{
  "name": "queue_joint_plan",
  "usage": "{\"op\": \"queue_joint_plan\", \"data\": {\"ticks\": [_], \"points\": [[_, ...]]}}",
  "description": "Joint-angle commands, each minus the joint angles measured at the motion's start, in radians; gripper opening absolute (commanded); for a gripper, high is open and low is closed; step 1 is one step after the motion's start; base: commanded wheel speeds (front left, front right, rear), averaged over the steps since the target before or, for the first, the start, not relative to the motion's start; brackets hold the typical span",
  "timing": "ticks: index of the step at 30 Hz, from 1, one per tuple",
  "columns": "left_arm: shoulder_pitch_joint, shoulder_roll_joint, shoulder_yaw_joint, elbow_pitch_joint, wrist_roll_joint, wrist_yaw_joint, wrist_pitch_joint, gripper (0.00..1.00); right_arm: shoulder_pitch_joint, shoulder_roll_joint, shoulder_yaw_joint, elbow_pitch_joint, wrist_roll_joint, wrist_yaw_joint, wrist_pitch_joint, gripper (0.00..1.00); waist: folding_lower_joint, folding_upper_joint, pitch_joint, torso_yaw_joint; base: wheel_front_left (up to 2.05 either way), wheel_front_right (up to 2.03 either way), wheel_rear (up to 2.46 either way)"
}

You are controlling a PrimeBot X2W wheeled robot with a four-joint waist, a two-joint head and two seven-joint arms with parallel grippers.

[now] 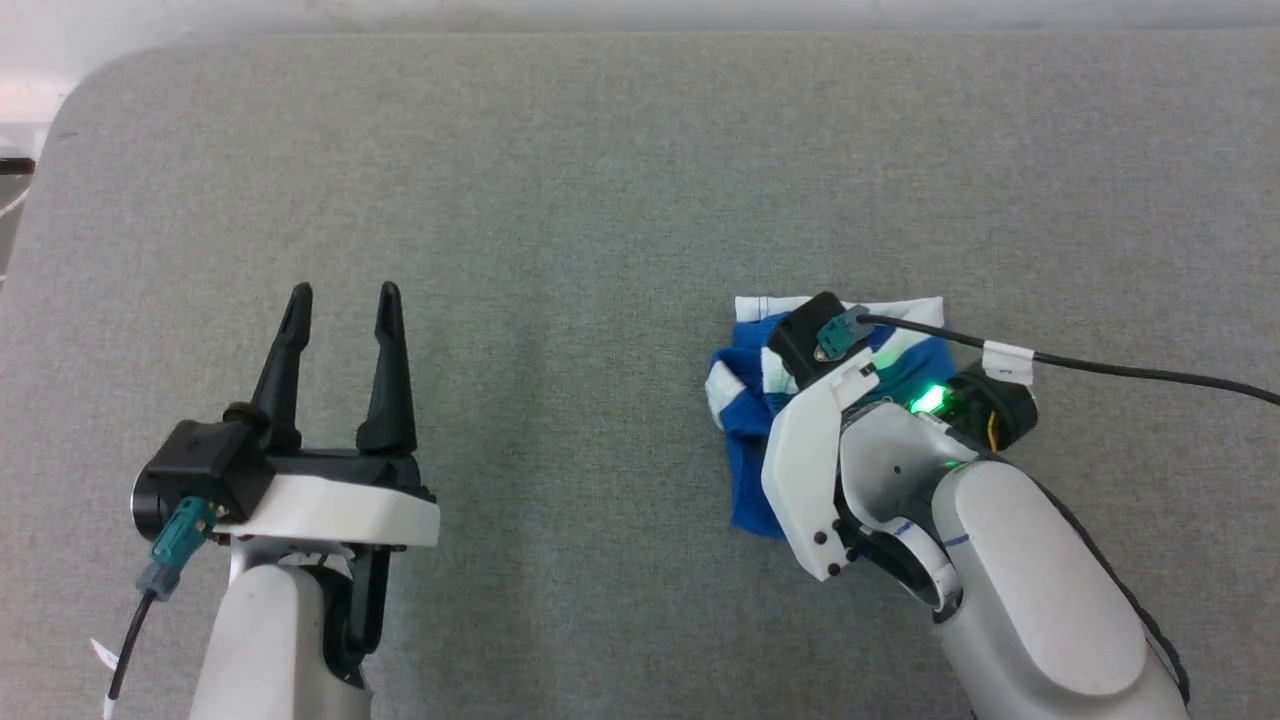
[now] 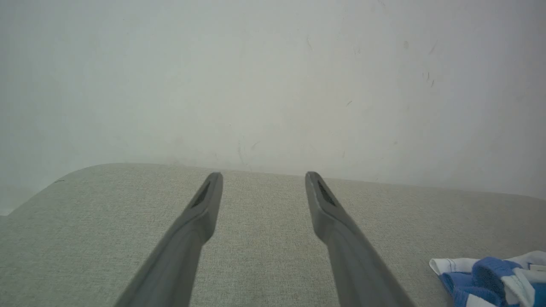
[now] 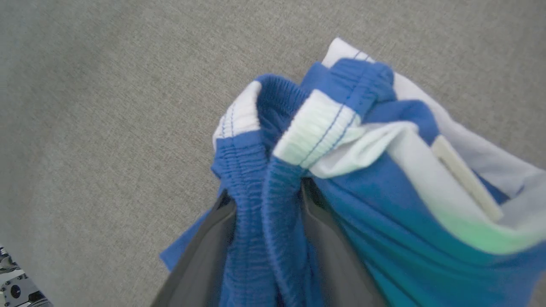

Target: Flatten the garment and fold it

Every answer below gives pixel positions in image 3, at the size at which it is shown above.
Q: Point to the blue and white shorts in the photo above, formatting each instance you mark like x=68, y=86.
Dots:
x=341, y=170

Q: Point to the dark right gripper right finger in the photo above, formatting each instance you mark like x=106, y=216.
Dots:
x=332, y=264

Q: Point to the grey fabric sofa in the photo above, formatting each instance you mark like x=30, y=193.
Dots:
x=106, y=106

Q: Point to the grey metal robot part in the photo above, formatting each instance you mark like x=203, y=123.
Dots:
x=19, y=285

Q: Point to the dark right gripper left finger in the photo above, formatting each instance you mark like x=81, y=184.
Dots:
x=200, y=264

